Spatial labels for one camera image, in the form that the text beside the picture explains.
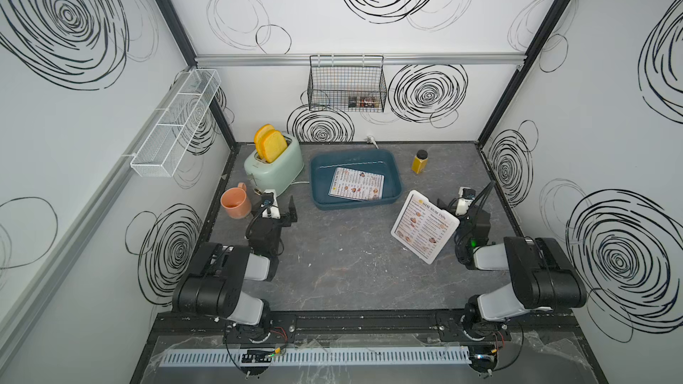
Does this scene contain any old menu sheet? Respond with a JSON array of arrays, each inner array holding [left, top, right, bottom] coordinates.
[[396, 196, 455, 258]]

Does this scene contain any new menu sheet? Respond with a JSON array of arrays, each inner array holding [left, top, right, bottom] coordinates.
[[328, 167, 384, 201]]

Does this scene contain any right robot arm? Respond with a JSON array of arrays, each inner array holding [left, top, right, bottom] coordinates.
[[446, 182, 588, 327]]

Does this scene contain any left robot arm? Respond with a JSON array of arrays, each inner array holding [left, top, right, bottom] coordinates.
[[172, 192, 298, 333]]

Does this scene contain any orange mug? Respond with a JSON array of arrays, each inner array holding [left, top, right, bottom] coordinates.
[[220, 182, 252, 220]]

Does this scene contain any mint green toaster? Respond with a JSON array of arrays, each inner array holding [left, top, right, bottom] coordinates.
[[244, 133, 304, 195]]

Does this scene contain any yellow toast slice front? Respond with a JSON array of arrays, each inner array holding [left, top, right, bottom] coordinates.
[[260, 130, 287, 163]]

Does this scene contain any yellow toast slice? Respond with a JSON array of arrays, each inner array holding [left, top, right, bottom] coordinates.
[[254, 124, 275, 156], [260, 130, 287, 163]]

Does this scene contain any yellow bottle black cap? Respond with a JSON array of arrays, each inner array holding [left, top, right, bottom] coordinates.
[[411, 149, 429, 174]]

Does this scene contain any yellow toast slice back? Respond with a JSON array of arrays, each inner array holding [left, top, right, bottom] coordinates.
[[254, 124, 275, 156]]

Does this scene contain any teal plastic bin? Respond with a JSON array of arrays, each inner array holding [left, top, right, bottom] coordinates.
[[309, 149, 403, 211]]

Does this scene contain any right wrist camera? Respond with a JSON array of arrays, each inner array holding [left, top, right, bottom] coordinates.
[[455, 187, 477, 216]]

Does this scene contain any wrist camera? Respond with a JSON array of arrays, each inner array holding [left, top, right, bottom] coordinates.
[[261, 190, 281, 220], [455, 187, 477, 216]]

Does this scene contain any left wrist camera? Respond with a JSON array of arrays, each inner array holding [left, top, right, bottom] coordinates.
[[261, 190, 281, 220]]

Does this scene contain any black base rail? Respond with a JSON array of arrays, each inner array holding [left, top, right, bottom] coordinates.
[[148, 309, 578, 344]]

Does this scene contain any white wall plug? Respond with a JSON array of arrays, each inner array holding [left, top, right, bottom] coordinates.
[[366, 135, 379, 149]]

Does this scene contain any white wire wall shelf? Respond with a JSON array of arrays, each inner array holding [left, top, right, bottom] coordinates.
[[131, 69, 221, 178]]

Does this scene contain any white slotted cable duct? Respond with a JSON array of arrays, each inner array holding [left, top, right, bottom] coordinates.
[[158, 347, 471, 368]]

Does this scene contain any black wire wall basket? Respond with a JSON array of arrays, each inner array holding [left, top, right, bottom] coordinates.
[[306, 54, 388, 113]]

